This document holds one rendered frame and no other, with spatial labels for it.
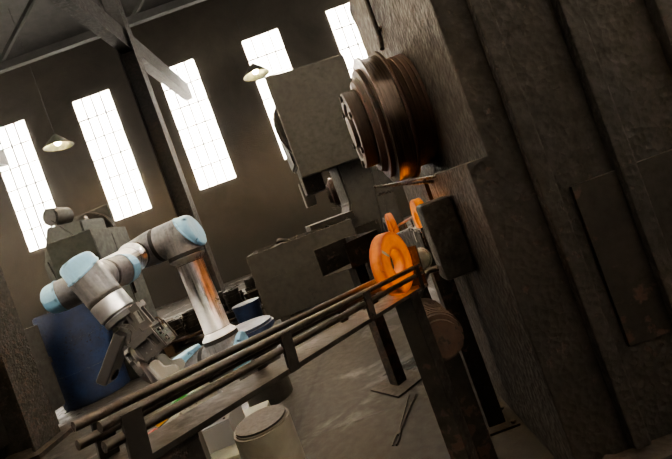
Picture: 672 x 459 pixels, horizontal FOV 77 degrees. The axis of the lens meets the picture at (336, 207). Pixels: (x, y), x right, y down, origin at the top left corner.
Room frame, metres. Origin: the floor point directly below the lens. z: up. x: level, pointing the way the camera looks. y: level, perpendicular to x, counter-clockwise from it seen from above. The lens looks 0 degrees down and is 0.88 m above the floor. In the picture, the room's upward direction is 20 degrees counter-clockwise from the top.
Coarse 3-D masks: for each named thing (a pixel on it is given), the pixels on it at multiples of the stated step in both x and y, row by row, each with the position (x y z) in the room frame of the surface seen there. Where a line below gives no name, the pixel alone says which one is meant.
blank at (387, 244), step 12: (372, 240) 1.02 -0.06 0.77; (384, 240) 1.01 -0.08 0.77; (396, 240) 1.06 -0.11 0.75; (372, 252) 0.99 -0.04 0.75; (384, 252) 0.99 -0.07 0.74; (396, 252) 1.06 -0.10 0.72; (408, 252) 1.09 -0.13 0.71; (372, 264) 0.99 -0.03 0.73; (384, 264) 0.98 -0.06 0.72; (396, 264) 1.07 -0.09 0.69; (408, 264) 1.07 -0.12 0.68; (384, 276) 0.97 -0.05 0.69; (408, 276) 1.05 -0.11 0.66; (384, 288) 0.99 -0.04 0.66; (408, 288) 1.03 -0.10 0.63
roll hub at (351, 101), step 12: (348, 96) 1.43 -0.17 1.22; (348, 108) 1.42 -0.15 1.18; (360, 108) 1.39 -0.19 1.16; (348, 120) 1.48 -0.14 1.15; (360, 120) 1.39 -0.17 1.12; (360, 132) 1.39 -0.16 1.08; (372, 132) 1.39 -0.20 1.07; (360, 144) 1.50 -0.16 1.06; (372, 144) 1.41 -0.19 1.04; (360, 156) 1.59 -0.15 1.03; (372, 156) 1.44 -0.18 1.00
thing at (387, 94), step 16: (368, 64) 1.37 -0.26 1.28; (384, 64) 1.35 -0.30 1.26; (368, 80) 1.36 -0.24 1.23; (384, 80) 1.32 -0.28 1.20; (384, 96) 1.30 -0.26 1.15; (384, 112) 1.30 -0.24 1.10; (400, 112) 1.30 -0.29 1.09; (400, 128) 1.31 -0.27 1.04; (400, 144) 1.34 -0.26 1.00; (400, 160) 1.36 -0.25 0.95; (416, 160) 1.39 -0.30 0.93; (400, 176) 1.42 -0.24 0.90
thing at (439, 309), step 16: (432, 304) 1.19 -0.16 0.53; (432, 320) 1.10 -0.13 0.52; (448, 320) 1.10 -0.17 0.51; (448, 336) 1.09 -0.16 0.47; (448, 352) 1.09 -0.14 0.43; (448, 368) 1.20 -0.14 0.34; (464, 368) 1.20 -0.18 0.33; (464, 384) 1.20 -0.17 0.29; (464, 400) 1.20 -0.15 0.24; (464, 416) 1.20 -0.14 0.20; (480, 416) 1.20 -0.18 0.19; (480, 432) 1.20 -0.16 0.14; (480, 448) 1.20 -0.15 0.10
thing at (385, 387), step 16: (352, 240) 1.88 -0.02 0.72; (368, 240) 1.93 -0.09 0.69; (320, 256) 2.08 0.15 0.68; (336, 256) 2.13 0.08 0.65; (352, 256) 1.87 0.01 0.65; (368, 256) 1.92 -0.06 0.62; (336, 272) 1.96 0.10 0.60; (352, 272) 1.99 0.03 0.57; (384, 320) 1.99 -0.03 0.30; (384, 336) 1.97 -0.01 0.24; (384, 352) 1.97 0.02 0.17; (384, 368) 2.01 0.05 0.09; (400, 368) 1.99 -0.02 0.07; (384, 384) 2.02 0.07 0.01; (400, 384) 1.97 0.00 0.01
